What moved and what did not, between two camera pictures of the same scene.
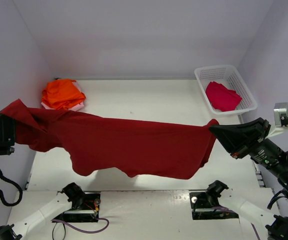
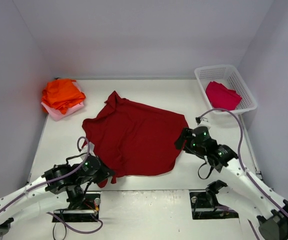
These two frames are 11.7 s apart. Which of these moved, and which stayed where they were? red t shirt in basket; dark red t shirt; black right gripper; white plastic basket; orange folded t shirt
Moved: black right gripper; dark red t shirt
Stayed: white plastic basket; orange folded t shirt; red t shirt in basket
